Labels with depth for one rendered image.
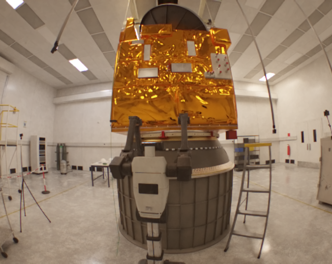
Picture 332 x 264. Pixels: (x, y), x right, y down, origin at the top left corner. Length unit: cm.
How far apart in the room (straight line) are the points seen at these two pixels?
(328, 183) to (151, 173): 367
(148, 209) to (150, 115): 142
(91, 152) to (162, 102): 694
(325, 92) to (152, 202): 827
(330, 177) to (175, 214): 330
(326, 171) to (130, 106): 414
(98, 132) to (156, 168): 763
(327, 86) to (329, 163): 512
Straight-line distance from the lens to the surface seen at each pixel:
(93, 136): 857
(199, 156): 199
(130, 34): 301
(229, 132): 233
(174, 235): 218
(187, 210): 200
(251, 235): 221
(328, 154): 383
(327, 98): 832
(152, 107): 212
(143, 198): 99
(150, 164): 92
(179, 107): 213
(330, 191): 391
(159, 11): 359
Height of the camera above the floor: 155
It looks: 5 degrees up
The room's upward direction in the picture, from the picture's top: 1 degrees counter-clockwise
